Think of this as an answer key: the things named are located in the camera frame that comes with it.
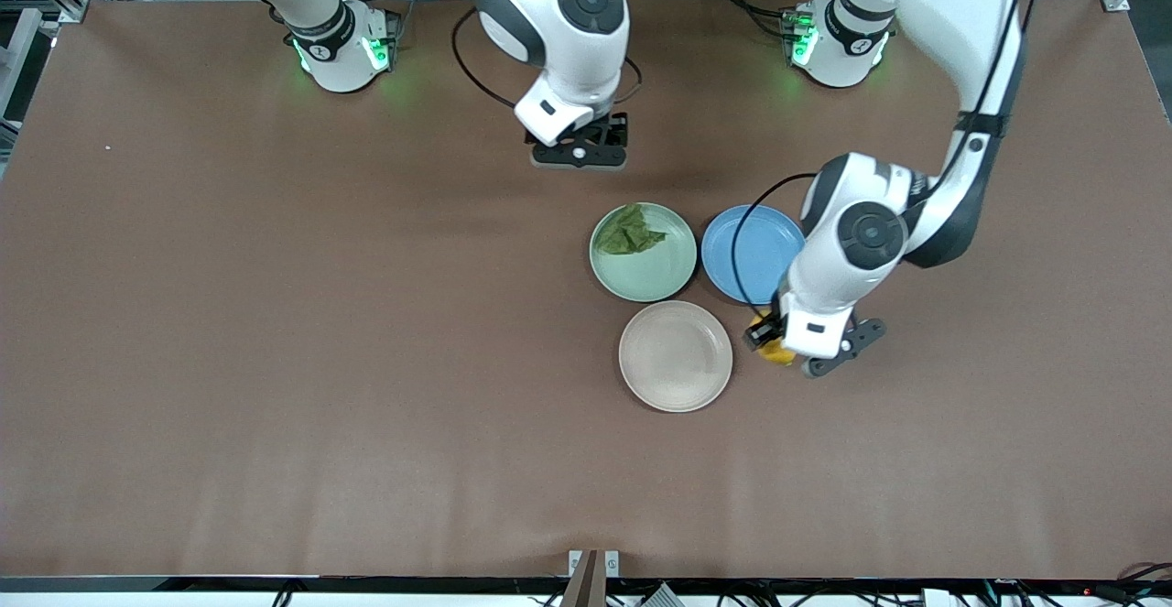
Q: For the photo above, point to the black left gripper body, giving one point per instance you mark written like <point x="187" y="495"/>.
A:
<point x="759" y="332"/>

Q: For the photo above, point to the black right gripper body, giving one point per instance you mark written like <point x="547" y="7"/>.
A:
<point x="607" y="134"/>

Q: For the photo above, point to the yellow lemon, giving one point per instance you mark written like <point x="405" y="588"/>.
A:
<point x="778" y="356"/>

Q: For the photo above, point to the green lettuce leaf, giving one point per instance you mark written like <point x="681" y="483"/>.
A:
<point x="627" y="233"/>

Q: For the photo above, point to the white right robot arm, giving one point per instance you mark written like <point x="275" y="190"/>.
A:
<point x="568" y="30"/>

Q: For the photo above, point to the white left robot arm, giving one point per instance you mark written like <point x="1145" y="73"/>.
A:
<point x="952" y="30"/>

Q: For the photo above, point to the blue round plate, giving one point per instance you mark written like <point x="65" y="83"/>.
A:
<point x="742" y="250"/>

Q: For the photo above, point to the beige round plate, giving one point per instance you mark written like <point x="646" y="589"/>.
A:
<point x="675" y="357"/>

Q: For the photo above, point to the light green round plate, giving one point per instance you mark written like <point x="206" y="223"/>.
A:
<point x="650" y="273"/>

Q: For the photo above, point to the metal table edge bracket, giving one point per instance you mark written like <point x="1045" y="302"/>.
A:
<point x="575" y="561"/>

